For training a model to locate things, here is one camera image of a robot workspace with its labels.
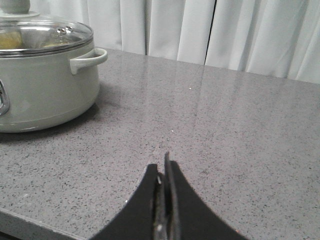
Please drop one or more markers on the glass pot lid steel rim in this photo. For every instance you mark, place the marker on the glass pot lid steel rim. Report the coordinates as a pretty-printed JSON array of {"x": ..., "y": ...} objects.
[{"x": 41, "y": 34}]

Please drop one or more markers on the yellow corn cob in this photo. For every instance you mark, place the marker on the yellow corn cob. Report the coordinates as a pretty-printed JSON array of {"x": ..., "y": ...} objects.
[{"x": 10, "y": 40}]

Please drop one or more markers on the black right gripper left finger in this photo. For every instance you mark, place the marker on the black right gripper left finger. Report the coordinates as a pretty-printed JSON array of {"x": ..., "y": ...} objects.
[{"x": 136, "y": 220}]

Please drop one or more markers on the white pleated curtain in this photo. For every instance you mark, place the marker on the white pleated curtain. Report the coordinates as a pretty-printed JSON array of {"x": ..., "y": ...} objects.
[{"x": 278, "y": 38}]

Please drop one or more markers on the pale green electric cooking pot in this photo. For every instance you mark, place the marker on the pale green electric cooking pot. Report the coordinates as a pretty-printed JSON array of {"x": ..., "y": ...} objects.
[{"x": 43, "y": 91}]

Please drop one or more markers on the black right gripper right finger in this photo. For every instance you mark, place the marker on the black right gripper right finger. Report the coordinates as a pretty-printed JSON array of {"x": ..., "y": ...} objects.
[{"x": 189, "y": 218}]

